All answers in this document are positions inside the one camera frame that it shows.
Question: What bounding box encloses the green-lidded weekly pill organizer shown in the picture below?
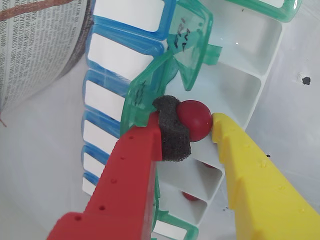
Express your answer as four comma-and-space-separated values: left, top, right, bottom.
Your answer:
119, 0, 303, 240

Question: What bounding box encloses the pale grey tablecloth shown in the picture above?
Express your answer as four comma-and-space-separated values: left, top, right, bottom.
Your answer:
0, 0, 320, 240

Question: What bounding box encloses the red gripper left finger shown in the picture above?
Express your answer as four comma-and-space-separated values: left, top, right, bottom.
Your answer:
46, 94, 193, 240

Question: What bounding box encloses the blue-lidded weekly pill organizer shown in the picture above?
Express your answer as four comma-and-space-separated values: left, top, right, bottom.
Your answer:
80, 0, 176, 196

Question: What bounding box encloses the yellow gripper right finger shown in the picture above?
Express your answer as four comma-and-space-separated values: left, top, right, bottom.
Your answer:
211, 112, 320, 240

